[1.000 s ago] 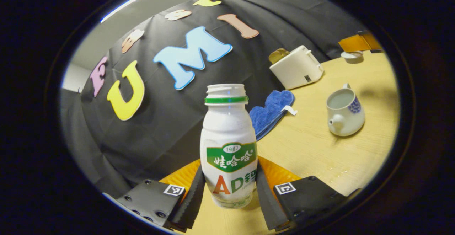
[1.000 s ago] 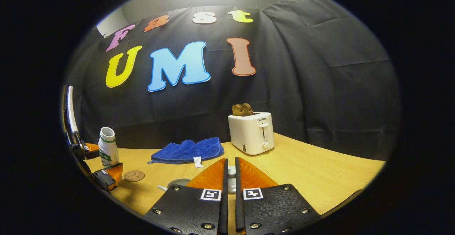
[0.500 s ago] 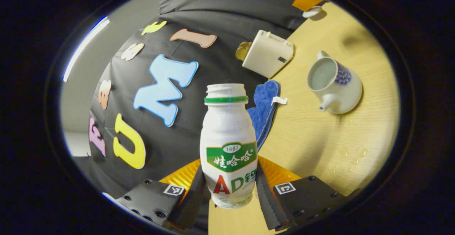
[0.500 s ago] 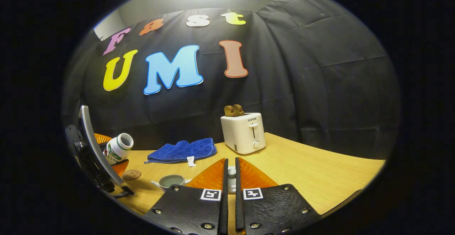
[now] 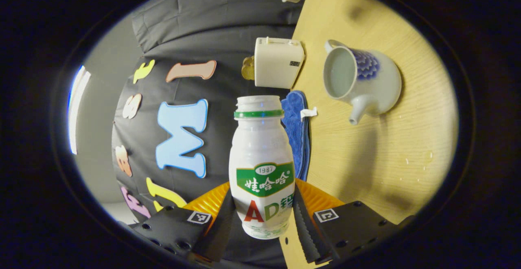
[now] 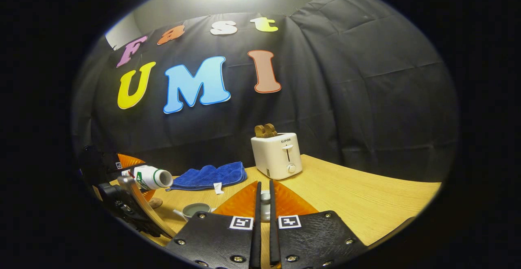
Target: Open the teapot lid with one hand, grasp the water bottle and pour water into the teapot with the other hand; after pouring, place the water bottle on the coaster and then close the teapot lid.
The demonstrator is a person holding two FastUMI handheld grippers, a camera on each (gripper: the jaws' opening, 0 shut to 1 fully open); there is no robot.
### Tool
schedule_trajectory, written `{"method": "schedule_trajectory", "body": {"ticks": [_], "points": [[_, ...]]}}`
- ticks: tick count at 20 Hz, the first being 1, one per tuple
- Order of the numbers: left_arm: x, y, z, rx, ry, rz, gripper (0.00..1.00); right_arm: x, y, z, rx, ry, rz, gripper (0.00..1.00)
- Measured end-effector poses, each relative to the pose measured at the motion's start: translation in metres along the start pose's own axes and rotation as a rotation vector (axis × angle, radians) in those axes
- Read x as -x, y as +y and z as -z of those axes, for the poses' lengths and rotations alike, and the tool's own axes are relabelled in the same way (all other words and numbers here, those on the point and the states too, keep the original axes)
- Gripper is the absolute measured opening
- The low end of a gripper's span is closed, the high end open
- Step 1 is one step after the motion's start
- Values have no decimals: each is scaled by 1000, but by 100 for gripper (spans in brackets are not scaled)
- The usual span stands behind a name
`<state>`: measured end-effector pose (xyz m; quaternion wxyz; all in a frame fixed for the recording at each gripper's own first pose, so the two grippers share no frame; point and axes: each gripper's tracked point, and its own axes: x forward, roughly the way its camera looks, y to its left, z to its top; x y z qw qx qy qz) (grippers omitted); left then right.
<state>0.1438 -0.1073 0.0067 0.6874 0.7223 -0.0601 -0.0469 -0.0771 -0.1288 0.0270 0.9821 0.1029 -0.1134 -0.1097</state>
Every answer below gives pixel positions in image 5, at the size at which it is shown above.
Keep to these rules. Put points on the brown toast slice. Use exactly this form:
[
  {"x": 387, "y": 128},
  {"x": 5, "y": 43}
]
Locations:
[{"x": 247, "y": 68}]

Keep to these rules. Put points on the white toaster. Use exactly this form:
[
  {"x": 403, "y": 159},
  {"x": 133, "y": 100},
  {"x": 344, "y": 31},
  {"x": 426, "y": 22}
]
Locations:
[{"x": 276, "y": 63}]

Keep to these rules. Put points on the white blue-patterned teacup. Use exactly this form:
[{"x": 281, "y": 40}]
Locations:
[{"x": 378, "y": 86}]

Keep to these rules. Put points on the black backdrop cloth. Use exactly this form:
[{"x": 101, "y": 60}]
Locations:
[{"x": 220, "y": 37}]

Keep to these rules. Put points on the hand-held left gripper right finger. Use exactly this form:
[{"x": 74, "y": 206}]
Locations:
[{"x": 309, "y": 228}]

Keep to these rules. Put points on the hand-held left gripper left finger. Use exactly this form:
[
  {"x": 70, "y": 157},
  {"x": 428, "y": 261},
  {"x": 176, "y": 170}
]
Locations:
[{"x": 217, "y": 232}]

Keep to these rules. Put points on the blue towel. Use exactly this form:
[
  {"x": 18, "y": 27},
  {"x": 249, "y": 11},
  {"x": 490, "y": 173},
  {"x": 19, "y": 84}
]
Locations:
[{"x": 294, "y": 126}]

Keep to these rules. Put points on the white green-label water bottle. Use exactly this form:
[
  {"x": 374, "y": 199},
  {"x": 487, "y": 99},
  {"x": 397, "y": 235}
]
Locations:
[{"x": 260, "y": 147}]

